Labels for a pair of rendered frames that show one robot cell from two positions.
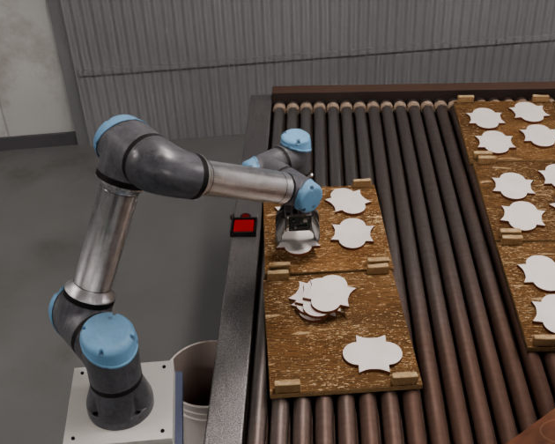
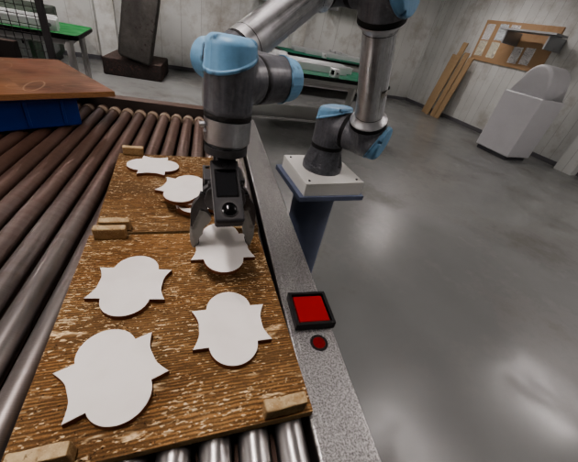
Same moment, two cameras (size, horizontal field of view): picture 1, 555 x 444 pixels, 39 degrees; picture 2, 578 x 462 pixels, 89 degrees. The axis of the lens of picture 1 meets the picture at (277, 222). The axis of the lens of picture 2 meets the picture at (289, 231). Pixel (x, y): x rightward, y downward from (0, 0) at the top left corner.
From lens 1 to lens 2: 2.38 m
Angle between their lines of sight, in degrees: 105
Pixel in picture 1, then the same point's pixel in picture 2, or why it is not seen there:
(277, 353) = not seen: hidden behind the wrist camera
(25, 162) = not seen: outside the picture
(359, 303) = (151, 201)
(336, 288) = (176, 190)
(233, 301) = (281, 218)
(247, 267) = (280, 252)
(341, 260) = (161, 246)
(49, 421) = (436, 442)
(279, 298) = not seen: hidden behind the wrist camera
